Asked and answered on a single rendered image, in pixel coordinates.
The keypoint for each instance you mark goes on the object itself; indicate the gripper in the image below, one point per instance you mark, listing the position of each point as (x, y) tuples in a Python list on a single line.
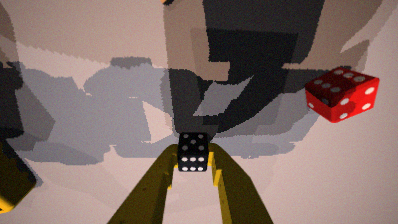
[(240, 202)]

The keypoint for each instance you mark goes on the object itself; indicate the black die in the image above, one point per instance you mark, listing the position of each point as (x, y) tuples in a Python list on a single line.
[(192, 152)]

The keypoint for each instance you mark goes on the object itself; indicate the orange flat mat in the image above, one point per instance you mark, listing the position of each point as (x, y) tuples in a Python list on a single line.
[(164, 2)]

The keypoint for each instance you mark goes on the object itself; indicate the red die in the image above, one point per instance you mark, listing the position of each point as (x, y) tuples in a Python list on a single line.
[(341, 93)]

